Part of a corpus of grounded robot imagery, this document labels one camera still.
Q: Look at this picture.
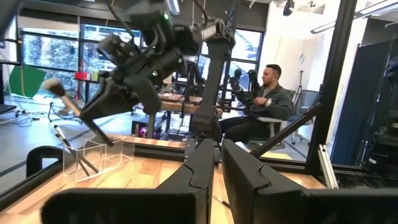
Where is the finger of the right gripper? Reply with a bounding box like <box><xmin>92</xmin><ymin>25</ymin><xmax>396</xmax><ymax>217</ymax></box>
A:
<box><xmin>92</xmin><ymin>72</ymin><xmax>132</xmax><ymax>104</ymax></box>
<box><xmin>79</xmin><ymin>92</ymin><xmax>140</xmax><ymax>122</ymax></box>

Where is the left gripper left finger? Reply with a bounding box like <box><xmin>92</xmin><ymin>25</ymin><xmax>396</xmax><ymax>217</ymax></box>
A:
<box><xmin>40</xmin><ymin>138</ymin><xmax>216</xmax><ymax>224</ymax></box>

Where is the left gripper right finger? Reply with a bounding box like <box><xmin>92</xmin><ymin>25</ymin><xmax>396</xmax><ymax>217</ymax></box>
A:
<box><xmin>221</xmin><ymin>138</ymin><xmax>398</xmax><ymax>224</ymax></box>

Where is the fluffy-head makeup brush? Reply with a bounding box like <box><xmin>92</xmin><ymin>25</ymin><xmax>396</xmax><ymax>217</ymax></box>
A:
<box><xmin>43</xmin><ymin>77</ymin><xmax>114</xmax><ymax>147</ymax></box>

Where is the thin black makeup brush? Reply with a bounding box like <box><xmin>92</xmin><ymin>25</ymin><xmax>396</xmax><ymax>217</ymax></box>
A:
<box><xmin>53</xmin><ymin>124</ymin><xmax>91</xmax><ymax>177</ymax></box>

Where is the short dark makeup brush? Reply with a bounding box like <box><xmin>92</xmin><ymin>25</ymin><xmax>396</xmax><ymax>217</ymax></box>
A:
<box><xmin>55</xmin><ymin>134</ymin><xmax>100</xmax><ymax>174</ymax></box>

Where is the red container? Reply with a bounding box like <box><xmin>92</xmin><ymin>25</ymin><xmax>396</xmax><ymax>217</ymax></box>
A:
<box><xmin>73</xmin><ymin>71</ymin><xmax>91</xmax><ymax>81</ymax></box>

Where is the wooden background table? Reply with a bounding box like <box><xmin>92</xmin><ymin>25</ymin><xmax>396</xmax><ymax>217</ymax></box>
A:
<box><xmin>157</xmin><ymin>92</ymin><xmax>224</xmax><ymax>116</ymax></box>

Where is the clear acrylic organizer box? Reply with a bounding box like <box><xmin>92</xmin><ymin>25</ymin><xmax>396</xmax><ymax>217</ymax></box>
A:
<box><xmin>62</xmin><ymin>133</ymin><xmax>137</xmax><ymax>184</ymax></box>

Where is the green board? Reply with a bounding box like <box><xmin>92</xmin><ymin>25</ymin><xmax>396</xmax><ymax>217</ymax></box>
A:
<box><xmin>8</xmin><ymin>64</ymin><xmax>47</xmax><ymax>99</ymax></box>

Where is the black arched table clamp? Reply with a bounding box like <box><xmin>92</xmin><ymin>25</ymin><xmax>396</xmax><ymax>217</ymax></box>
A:
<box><xmin>25</xmin><ymin>145</ymin><xmax>65</xmax><ymax>179</ymax></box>

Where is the person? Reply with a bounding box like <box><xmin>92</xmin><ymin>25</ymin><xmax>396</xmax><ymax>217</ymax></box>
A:
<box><xmin>219</xmin><ymin>63</ymin><xmax>294</xmax><ymax>144</ymax></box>

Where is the grey office chair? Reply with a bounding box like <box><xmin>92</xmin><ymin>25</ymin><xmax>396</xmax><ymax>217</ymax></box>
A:
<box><xmin>247</xmin><ymin>89</ymin><xmax>322</xmax><ymax>151</ymax></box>

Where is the black room partition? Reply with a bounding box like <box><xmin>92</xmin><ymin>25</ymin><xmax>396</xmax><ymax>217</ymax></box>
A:
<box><xmin>329</xmin><ymin>40</ymin><xmax>398</xmax><ymax>175</ymax></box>

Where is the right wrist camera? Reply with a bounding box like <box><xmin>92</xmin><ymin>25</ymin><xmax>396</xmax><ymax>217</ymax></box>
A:
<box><xmin>98</xmin><ymin>33</ymin><xmax>139</xmax><ymax>65</ymax></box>

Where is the silver aluminium bracket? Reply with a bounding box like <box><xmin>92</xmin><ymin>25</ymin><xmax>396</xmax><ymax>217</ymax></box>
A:
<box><xmin>317</xmin><ymin>144</ymin><xmax>340</xmax><ymax>190</ymax></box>

